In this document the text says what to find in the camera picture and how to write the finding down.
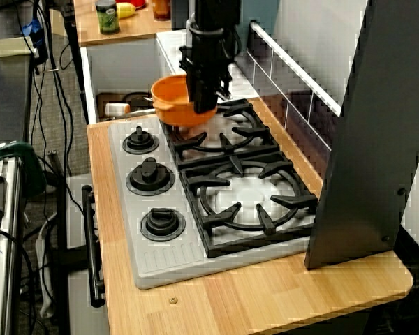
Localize black burner grate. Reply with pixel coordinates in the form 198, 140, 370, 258
179, 151, 318, 259
159, 98, 284, 170

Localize silver metal frame rail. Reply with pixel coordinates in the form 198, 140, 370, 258
0, 153, 25, 335

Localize green labelled can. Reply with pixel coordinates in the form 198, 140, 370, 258
95, 0, 122, 35

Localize dark round pan lid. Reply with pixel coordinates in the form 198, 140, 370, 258
124, 91, 154, 109

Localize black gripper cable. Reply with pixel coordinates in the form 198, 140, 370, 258
221, 26, 242, 62

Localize dark grey desk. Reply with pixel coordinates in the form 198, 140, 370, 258
0, 10, 34, 140

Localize stainless steel pot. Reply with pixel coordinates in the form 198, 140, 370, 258
103, 107, 158, 121

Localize wooden side table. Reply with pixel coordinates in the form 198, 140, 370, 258
73, 0, 172, 46

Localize long black cable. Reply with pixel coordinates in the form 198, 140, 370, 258
38, 0, 74, 177

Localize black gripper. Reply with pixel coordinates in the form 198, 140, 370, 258
179, 29, 233, 114

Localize teal blue box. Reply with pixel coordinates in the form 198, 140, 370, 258
239, 0, 280, 36

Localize amber jar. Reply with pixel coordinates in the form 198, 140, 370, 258
152, 0, 172, 22

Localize black slanted side panel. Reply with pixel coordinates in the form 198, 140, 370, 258
304, 0, 419, 270

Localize grey toy stove plate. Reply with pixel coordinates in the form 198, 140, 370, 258
107, 117, 317, 290

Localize black oven door handle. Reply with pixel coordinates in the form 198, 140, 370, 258
81, 184, 107, 308

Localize white toy sink unit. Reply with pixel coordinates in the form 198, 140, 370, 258
80, 29, 259, 125

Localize yellow squeeze bottle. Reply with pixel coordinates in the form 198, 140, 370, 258
115, 1, 139, 19

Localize black stove knob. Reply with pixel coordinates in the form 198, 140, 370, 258
126, 156, 176, 196
140, 207, 186, 242
122, 126, 160, 154

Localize orange plastic toy pot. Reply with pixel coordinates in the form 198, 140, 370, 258
150, 74, 219, 127

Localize dark tile backsplash panel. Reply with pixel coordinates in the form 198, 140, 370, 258
246, 20, 343, 175

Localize black stand pole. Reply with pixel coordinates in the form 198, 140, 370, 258
61, 0, 90, 123

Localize white toy block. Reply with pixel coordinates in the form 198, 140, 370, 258
105, 102, 131, 118

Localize green clamp tool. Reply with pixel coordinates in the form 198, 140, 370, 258
0, 139, 48, 197

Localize white power strip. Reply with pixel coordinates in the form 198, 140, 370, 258
36, 223, 57, 317

